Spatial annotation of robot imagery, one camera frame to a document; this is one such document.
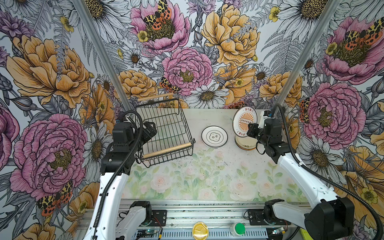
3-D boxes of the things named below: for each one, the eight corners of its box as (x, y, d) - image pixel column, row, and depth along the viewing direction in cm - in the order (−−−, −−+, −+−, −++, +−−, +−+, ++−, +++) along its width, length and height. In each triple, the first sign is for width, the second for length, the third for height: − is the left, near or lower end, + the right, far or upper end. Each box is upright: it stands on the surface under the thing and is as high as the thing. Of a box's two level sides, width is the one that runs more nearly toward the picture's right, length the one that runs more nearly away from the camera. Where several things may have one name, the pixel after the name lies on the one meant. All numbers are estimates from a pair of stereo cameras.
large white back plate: (201, 148, 101) (201, 146, 99) (201, 127, 113) (201, 125, 111) (229, 148, 101) (229, 146, 99) (225, 127, 113) (226, 125, 111)
